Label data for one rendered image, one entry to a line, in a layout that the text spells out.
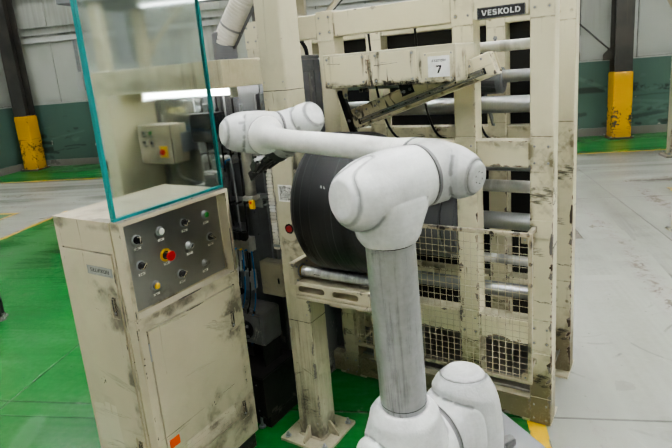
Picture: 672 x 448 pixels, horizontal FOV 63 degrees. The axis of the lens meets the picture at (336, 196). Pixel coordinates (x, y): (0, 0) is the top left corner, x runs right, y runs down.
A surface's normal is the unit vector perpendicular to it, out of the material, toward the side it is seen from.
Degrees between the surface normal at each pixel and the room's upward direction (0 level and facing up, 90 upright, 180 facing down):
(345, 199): 87
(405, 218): 97
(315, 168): 50
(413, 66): 90
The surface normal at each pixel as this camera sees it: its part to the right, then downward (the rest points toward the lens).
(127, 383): -0.53, 0.24
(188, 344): 0.85, 0.06
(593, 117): -0.17, 0.24
